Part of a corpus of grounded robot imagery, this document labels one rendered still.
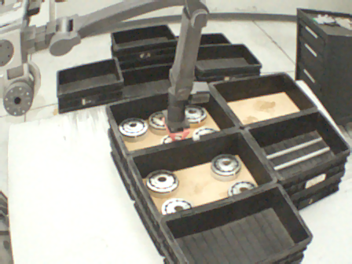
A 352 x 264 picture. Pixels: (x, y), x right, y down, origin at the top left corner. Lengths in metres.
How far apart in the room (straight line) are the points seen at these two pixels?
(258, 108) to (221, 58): 1.09
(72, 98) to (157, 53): 0.70
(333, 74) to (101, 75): 1.49
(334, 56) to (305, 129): 1.13
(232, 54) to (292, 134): 1.29
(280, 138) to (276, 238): 0.50
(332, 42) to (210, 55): 0.90
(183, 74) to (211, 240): 0.51
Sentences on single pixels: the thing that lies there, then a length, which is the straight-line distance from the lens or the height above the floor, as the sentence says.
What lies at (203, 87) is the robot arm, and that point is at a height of 1.08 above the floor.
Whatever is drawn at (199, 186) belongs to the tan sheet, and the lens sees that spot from 1.62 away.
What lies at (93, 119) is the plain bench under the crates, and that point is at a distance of 2.16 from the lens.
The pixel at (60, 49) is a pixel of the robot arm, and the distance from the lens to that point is 1.24.
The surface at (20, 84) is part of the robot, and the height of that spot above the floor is 1.20.
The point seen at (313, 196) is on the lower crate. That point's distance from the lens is 1.73.
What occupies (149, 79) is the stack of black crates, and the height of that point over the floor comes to 0.40.
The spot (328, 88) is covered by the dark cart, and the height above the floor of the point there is 0.47.
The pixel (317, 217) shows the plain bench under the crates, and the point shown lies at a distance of 1.74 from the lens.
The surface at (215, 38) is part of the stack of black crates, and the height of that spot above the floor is 0.44.
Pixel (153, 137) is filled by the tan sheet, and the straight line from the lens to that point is 1.81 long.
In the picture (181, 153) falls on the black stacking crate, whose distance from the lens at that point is 1.64.
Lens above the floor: 1.94
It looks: 37 degrees down
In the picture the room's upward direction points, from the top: straight up
